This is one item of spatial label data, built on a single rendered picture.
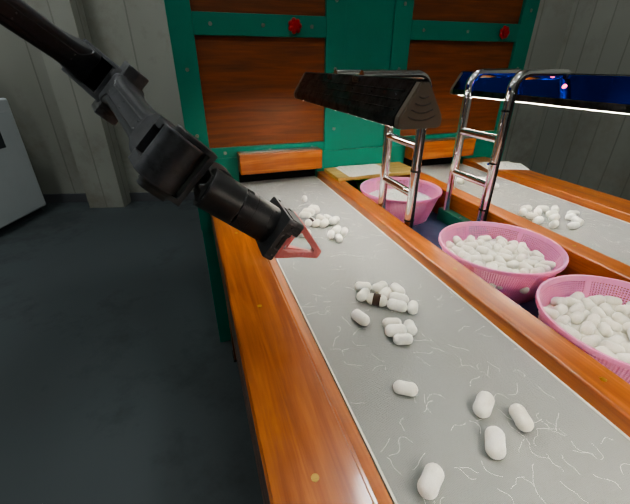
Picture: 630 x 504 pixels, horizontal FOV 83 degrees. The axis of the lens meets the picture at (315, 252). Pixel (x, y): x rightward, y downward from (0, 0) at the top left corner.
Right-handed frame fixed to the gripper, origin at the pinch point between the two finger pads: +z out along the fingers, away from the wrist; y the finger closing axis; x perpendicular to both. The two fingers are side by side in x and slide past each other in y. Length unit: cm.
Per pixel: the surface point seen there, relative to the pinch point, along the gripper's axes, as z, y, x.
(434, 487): 8.4, -31.8, 7.3
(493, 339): 27.9, -14.6, -6.0
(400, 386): 11.2, -19.4, 5.3
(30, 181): -77, 293, 137
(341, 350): 9.1, -9.2, 9.2
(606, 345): 40.1, -21.4, -15.9
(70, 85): -84, 295, 53
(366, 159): 43, 82, -25
